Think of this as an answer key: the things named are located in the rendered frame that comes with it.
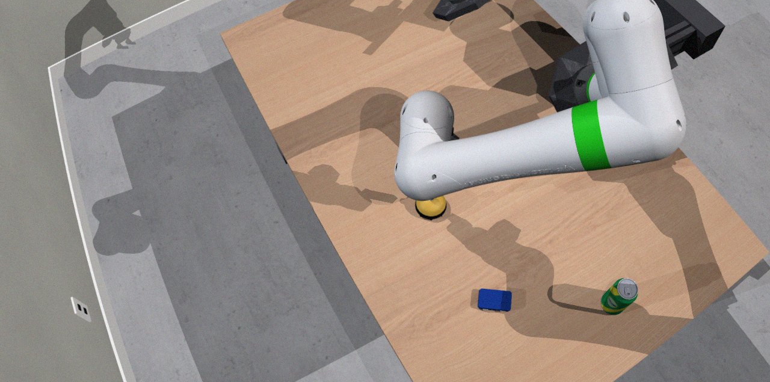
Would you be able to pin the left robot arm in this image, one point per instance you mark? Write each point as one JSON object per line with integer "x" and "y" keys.
{"x": 629, "y": 112}

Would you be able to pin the green drink can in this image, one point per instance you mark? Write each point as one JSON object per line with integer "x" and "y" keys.
{"x": 619, "y": 296}

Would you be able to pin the yellow dome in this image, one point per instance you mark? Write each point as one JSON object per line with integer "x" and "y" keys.
{"x": 431, "y": 209}

